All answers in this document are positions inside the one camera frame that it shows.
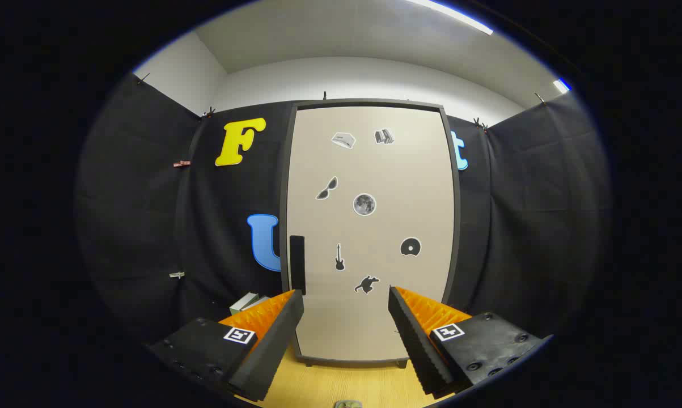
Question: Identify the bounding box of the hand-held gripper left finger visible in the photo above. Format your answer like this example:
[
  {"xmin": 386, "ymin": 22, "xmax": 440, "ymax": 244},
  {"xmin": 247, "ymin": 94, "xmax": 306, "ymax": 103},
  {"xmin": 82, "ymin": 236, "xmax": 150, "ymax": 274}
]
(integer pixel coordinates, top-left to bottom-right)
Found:
[{"xmin": 148, "ymin": 289, "xmax": 306, "ymax": 403}]

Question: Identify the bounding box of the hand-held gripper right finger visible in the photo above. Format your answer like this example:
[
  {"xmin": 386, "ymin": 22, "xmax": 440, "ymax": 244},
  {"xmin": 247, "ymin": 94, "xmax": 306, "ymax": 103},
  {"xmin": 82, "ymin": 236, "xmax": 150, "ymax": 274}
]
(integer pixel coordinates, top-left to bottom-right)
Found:
[{"xmin": 388, "ymin": 286, "xmax": 545, "ymax": 397}]

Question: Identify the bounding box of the black door handle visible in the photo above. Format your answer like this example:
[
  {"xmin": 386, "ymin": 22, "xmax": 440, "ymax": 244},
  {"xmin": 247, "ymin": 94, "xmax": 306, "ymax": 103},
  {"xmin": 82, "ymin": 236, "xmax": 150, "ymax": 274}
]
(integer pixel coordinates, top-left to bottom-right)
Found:
[{"xmin": 290, "ymin": 235, "xmax": 306, "ymax": 295}]

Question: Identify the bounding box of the pale green book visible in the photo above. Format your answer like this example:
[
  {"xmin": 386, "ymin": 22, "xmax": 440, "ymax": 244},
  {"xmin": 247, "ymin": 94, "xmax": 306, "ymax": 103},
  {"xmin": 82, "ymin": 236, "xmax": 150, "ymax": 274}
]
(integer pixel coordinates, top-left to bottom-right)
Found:
[{"xmin": 229, "ymin": 292, "xmax": 260, "ymax": 315}]

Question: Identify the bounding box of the black backdrop cloth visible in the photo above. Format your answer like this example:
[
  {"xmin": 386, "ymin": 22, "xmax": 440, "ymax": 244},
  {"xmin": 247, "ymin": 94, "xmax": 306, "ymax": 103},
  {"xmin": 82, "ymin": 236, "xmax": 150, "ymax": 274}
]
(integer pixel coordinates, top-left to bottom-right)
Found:
[{"xmin": 75, "ymin": 74, "xmax": 612, "ymax": 346}]

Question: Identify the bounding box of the grey cabinet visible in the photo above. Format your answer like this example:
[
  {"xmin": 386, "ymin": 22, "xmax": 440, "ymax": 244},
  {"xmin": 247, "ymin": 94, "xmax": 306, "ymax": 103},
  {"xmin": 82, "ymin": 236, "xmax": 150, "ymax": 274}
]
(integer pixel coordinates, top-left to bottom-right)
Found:
[{"xmin": 278, "ymin": 99, "xmax": 461, "ymax": 369}]

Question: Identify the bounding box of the long ceiling strip light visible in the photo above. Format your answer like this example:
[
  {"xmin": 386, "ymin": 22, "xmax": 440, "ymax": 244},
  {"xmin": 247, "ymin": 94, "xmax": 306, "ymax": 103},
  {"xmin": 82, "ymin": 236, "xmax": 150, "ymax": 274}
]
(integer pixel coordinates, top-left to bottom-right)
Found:
[{"xmin": 406, "ymin": 0, "xmax": 494, "ymax": 36}]

